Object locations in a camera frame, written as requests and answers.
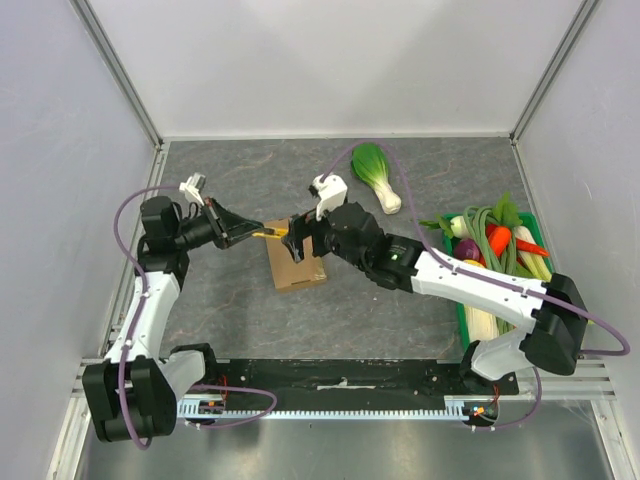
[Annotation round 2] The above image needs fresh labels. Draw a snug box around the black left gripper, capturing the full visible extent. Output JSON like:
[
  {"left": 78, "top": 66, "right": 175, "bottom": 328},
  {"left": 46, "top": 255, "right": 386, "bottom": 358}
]
[{"left": 172, "top": 196, "right": 263, "bottom": 250}]

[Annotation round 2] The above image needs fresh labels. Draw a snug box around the yellow utility knife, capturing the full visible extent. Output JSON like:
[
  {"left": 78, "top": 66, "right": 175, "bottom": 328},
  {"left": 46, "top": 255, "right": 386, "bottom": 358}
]
[{"left": 252, "top": 227, "right": 288, "bottom": 239}]

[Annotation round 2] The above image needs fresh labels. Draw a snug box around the brown cardboard express box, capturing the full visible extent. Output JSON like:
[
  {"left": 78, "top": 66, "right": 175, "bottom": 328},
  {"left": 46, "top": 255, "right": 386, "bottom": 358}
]
[{"left": 266, "top": 238, "right": 327, "bottom": 293}]

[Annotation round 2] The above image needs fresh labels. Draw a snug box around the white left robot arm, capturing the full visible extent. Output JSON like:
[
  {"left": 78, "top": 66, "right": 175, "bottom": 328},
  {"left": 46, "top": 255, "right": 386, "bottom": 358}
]
[{"left": 82, "top": 196, "right": 264, "bottom": 449}]

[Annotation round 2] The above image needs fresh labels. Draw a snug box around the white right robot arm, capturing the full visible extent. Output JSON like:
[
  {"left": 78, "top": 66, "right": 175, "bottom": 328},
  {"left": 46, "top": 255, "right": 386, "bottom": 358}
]
[{"left": 281, "top": 202, "right": 587, "bottom": 394}]

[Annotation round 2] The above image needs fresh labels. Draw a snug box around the green bok choy toy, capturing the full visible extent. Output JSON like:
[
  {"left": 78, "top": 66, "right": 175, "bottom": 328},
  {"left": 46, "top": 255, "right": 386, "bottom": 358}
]
[{"left": 350, "top": 143, "right": 402, "bottom": 215}]

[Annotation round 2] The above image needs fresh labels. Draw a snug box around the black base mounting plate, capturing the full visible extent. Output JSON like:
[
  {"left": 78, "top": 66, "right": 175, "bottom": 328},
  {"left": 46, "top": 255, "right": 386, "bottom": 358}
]
[{"left": 200, "top": 359, "right": 519, "bottom": 408}]

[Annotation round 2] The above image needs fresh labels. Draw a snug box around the purple onion toy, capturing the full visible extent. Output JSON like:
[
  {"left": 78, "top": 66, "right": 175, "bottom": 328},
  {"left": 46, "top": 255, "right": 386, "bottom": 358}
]
[{"left": 453, "top": 238, "right": 482, "bottom": 263}]

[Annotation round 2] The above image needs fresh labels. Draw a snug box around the green long beans bundle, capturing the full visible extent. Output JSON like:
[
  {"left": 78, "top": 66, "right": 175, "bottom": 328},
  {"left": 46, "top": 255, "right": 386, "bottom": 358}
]
[{"left": 451, "top": 194, "right": 522, "bottom": 341}]

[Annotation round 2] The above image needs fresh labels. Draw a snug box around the orange carrot toy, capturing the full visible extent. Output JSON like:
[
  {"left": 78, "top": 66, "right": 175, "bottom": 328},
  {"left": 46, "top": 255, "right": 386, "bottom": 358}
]
[{"left": 486, "top": 224, "right": 511, "bottom": 257}]

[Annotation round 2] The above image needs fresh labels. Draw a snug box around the yellow napa cabbage toy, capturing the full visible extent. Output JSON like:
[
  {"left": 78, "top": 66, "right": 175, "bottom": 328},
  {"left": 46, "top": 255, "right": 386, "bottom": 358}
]
[{"left": 449, "top": 259, "right": 501, "bottom": 346}]

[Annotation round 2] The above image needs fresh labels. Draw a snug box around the green leaf vegetable toy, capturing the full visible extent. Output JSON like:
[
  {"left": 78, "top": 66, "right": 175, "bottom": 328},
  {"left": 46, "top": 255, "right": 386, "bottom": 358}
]
[{"left": 492, "top": 192, "right": 522, "bottom": 229}]

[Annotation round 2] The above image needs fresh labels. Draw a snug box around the red chili pepper toy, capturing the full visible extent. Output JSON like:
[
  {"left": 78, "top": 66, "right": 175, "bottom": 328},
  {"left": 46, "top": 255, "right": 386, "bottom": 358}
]
[{"left": 516, "top": 238, "right": 550, "bottom": 258}]

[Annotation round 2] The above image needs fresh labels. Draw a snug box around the green plastic basket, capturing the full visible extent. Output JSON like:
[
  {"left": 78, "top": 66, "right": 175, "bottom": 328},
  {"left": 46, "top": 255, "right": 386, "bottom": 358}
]
[{"left": 441, "top": 211, "right": 556, "bottom": 351}]

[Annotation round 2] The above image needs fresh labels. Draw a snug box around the green celery toy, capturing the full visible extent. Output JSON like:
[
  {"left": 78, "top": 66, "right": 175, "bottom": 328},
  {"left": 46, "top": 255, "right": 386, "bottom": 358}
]
[{"left": 513, "top": 225, "right": 552, "bottom": 282}]

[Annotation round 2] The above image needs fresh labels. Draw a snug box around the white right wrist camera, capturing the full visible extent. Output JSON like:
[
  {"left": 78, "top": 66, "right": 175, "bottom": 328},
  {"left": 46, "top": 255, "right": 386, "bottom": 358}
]
[{"left": 310, "top": 174, "right": 348, "bottom": 221}]

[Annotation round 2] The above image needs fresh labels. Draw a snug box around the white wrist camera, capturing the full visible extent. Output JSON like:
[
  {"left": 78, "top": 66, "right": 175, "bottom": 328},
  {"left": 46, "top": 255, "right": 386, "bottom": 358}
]
[
  {"left": 179, "top": 172, "right": 206, "bottom": 206},
  {"left": 310, "top": 174, "right": 348, "bottom": 221}
]

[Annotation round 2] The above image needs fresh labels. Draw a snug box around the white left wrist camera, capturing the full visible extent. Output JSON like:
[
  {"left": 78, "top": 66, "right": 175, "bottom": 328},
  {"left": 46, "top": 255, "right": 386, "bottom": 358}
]
[{"left": 179, "top": 172, "right": 206, "bottom": 206}]

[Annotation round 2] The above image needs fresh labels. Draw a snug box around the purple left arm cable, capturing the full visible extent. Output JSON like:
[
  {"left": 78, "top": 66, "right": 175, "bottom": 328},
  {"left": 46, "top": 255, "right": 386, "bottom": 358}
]
[{"left": 113, "top": 184, "right": 279, "bottom": 451}]

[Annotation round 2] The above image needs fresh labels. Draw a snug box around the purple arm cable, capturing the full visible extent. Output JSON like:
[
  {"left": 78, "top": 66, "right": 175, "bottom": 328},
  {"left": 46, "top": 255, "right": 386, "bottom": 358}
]
[
  {"left": 113, "top": 184, "right": 279, "bottom": 451},
  {"left": 319, "top": 141, "right": 631, "bottom": 433}
]

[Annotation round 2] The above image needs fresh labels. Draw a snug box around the blue slotted cable duct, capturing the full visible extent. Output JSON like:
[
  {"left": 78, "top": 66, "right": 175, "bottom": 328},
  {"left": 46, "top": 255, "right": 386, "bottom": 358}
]
[{"left": 177, "top": 394, "right": 499, "bottom": 425}]

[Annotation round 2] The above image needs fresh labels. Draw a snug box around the aluminium frame rail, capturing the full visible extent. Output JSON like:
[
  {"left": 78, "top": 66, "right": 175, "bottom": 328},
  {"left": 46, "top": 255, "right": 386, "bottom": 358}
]
[{"left": 47, "top": 357, "right": 639, "bottom": 479}]

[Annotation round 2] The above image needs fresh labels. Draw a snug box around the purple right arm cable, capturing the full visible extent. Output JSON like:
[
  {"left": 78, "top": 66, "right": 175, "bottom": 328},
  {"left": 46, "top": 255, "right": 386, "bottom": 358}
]
[{"left": 319, "top": 141, "right": 631, "bottom": 433}]

